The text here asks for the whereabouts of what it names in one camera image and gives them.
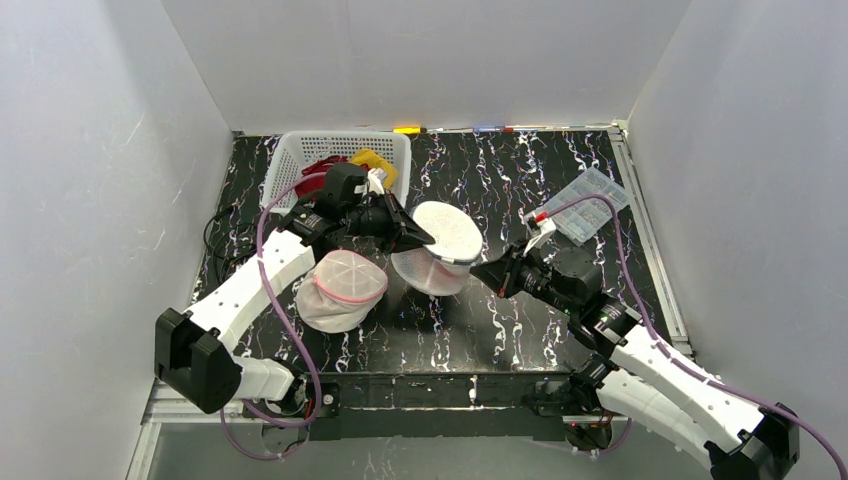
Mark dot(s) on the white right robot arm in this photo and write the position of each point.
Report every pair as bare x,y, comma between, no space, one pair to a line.
629,374

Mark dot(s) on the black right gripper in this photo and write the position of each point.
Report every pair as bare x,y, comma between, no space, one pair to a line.
510,277

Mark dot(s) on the clear plastic parts box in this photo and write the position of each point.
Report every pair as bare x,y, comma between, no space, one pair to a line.
583,220

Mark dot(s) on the dark red bra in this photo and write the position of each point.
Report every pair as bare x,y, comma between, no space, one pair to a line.
313,175

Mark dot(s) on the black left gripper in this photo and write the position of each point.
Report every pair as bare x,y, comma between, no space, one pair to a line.
395,222

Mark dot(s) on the white pink-trim laundry bag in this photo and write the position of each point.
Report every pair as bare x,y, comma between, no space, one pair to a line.
339,292

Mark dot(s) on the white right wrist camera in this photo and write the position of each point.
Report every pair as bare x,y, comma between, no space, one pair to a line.
540,228

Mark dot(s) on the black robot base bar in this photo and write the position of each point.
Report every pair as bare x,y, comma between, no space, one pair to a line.
541,406

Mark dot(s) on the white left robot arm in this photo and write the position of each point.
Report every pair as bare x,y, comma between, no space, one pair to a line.
194,347

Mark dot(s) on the yellow bra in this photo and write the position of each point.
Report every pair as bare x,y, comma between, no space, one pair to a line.
373,160

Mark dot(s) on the white plastic basket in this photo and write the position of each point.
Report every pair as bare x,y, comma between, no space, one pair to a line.
298,150

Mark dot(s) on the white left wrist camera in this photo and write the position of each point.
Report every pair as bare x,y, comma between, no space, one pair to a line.
374,182

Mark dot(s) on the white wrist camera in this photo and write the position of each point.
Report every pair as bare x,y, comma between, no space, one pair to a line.
374,182
540,228

